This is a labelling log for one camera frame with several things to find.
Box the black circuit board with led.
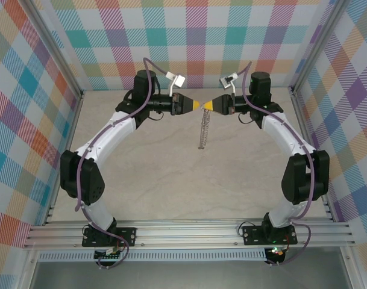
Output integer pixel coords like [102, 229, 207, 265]
[267, 246, 286, 263]

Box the black circuit board green connector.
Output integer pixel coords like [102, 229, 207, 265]
[94, 248, 124, 261]

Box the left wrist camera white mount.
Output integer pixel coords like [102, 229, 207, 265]
[165, 71, 187, 97]

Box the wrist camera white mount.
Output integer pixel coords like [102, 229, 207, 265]
[219, 73, 239, 100]
[165, 71, 187, 97]

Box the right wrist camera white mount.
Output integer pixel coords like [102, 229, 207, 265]
[219, 73, 239, 100]

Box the aluminium side rail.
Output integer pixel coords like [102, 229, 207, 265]
[43, 92, 85, 226]
[290, 90, 335, 223]

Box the aluminium frame post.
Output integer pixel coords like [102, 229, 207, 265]
[28, 0, 85, 99]
[290, 0, 345, 96]

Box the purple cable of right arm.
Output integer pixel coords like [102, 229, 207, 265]
[234, 61, 315, 267]

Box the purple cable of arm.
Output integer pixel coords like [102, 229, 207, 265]
[75, 57, 169, 270]
[234, 61, 315, 267]

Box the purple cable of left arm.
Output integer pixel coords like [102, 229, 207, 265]
[75, 57, 169, 270]

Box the long aluminium base rail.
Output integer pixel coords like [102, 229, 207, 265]
[22, 218, 356, 250]

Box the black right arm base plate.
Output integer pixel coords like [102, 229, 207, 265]
[242, 225, 298, 246]

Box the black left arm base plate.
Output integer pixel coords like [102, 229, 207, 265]
[82, 227, 137, 247]

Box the white slotted cable duct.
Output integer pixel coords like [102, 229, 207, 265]
[37, 251, 267, 263]

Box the aluminium frame leg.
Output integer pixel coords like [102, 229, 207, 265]
[339, 248, 362, 289]
[19, 249, 41, 289]

